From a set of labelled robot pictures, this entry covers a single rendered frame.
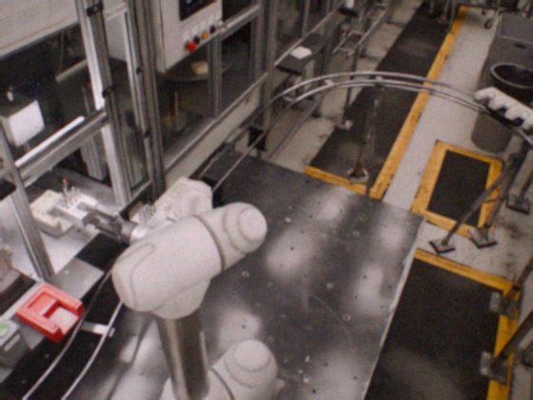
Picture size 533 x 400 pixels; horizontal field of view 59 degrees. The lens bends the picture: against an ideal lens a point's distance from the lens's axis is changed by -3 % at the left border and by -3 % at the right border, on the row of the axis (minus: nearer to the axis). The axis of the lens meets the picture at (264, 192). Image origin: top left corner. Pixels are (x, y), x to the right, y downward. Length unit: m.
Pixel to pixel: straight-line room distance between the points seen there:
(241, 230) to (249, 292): 0.96
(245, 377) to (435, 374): 1.41
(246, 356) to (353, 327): 0.55
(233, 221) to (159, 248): 0.15
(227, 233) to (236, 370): 0.57
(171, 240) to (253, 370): 0.60
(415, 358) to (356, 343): 0.87
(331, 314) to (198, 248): 1.02
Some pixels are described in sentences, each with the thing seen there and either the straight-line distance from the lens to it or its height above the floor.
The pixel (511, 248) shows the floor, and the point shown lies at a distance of 3.43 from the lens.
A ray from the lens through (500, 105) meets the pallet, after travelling 3.00.
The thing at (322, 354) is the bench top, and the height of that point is 0.68.
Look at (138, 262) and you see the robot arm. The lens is 0.92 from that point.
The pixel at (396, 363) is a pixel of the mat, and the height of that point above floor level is 0.01.
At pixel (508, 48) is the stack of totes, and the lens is 4.61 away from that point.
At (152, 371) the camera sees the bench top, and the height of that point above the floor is 0.68.
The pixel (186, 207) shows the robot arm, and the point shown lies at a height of 1.16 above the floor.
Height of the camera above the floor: 2.21
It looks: 42 degrees down
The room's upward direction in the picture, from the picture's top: 4 degrees clockwise
